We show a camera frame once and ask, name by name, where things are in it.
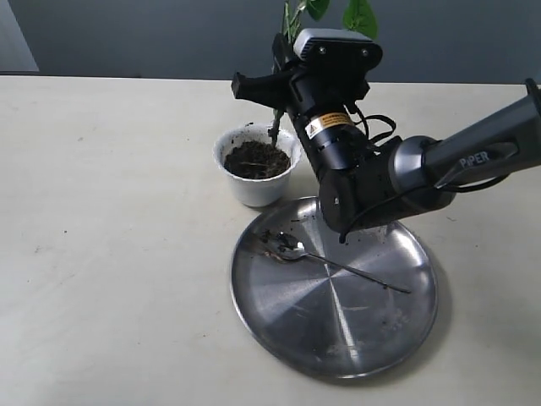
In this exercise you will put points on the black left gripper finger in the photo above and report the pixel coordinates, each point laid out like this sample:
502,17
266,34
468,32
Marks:
273,91

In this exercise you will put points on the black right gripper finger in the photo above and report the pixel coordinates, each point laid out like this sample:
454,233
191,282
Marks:
284,58

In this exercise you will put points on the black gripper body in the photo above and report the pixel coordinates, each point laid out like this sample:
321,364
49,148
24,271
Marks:
322,103

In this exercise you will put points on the red anthurium artificial plant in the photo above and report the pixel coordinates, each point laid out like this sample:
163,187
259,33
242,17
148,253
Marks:
358,16

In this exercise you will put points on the long silver metal spoon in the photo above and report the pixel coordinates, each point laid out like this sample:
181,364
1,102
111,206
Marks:
289,248

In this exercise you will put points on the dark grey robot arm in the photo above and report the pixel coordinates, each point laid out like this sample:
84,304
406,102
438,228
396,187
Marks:
369,181

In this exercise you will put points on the white scalloped flower pot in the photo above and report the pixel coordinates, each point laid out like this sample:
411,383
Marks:
258,170

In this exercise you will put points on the round stainless steel plate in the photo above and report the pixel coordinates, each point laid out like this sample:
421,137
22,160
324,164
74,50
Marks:
325,321

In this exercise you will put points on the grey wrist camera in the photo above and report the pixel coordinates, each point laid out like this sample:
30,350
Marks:
339,59

